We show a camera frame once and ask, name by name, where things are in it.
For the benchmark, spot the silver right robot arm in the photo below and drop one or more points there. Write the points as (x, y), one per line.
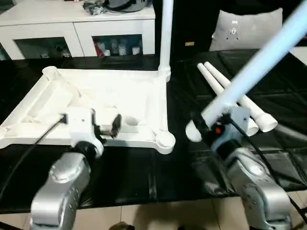
(261, 187)

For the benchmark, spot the dark left robot foot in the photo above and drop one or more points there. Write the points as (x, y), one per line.
(121, 226)

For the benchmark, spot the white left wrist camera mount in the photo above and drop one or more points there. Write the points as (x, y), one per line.
(79, 122)

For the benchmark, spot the black cabinet with gold label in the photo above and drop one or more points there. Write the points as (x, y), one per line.
(192, 24)

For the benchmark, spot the black work mat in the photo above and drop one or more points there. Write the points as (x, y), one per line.
(158, 177)

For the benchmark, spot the white plastic table top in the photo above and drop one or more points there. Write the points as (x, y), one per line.
(120, 96)

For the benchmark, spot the dark clutter pile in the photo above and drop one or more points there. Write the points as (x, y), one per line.
(95, 6)

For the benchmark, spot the white plastic table leg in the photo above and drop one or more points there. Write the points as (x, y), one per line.
(254, 62)
(166, 33)
(261, 117)
(216, 79)

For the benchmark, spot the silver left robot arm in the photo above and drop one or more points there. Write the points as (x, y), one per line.
(62, 187)

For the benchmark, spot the white cabinet with glass doors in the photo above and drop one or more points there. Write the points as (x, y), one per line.
(43, 21)

